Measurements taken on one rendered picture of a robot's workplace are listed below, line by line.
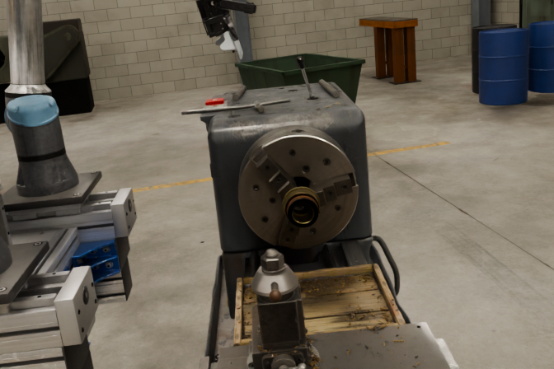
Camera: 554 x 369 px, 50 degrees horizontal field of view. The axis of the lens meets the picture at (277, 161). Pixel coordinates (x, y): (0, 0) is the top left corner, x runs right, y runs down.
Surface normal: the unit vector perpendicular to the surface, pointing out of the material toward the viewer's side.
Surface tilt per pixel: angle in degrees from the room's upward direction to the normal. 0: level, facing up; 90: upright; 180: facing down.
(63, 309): 90
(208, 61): 90
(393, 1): 90
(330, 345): 0
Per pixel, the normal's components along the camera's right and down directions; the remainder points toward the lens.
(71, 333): 0.07, 0.26
